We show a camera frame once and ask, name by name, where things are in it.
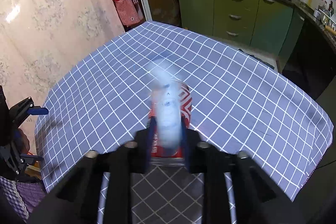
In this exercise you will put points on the blue checkered tablecloth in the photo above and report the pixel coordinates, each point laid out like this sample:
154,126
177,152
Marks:
238,103

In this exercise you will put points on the red aluminium drink can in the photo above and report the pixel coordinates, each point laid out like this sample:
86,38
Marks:
186,106

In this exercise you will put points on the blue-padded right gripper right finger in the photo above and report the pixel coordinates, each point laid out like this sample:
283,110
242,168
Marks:
258,199

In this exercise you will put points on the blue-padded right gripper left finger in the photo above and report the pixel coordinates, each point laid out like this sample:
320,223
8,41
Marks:
75,199

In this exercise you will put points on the green kitchen cabinets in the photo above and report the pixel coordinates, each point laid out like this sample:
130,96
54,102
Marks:
303,50

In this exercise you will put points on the white blue tube packet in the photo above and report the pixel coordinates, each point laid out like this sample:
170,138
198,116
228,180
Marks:
166,106

